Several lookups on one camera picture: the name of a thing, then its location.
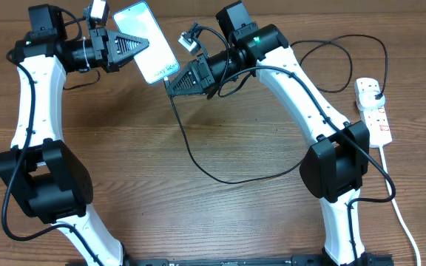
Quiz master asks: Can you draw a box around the white charger plug adapter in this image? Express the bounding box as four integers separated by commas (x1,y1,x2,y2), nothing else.
356,91,385,112

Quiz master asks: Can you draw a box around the white power strip cord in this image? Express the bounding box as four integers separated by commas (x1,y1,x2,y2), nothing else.
378,146,422,266

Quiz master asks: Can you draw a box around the Galaxy smartphone teal screen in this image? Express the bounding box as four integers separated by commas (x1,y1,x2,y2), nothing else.
112,1,181,86

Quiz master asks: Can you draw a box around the black USB charging cable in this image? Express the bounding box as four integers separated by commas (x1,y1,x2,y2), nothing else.
163,34,388,185

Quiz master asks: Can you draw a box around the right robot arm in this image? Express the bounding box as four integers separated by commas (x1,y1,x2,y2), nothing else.
166,1,369,265

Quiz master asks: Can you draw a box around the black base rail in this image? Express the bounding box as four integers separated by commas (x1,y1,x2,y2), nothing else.
64,253,395,266

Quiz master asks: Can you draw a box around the white power strip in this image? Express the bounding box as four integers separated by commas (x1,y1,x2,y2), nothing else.
354,78,392,148

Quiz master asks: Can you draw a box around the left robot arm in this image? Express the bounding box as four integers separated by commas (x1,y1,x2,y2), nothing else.
0,1,149,265

